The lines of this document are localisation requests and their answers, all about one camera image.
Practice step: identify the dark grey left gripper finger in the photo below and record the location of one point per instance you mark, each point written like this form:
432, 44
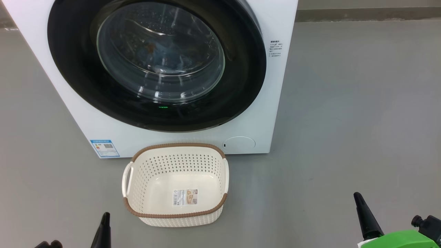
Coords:
103, 234
48, 245

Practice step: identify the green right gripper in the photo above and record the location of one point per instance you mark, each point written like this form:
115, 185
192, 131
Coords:
403, 241

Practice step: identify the round black glass washer door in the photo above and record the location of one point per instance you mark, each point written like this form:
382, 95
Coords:
75, 69

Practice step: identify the blue garment with cream part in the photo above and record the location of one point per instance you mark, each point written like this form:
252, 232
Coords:
149, 47

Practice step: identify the white front-loading washing machine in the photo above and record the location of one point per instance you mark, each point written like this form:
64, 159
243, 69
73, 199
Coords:
172, 141

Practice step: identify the cream perforated laundry basket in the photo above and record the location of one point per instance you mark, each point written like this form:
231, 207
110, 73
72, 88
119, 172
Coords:
148, 172

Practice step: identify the blue energy label sticker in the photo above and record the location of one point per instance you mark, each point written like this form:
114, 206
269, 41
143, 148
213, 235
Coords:
104, 148

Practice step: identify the white basket barcode sticker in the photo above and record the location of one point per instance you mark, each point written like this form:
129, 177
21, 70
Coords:
185, 197

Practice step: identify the round white filter cover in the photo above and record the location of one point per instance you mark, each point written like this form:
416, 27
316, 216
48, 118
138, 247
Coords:
239, 144

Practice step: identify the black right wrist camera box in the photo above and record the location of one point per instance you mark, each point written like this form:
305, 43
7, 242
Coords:
430, 225

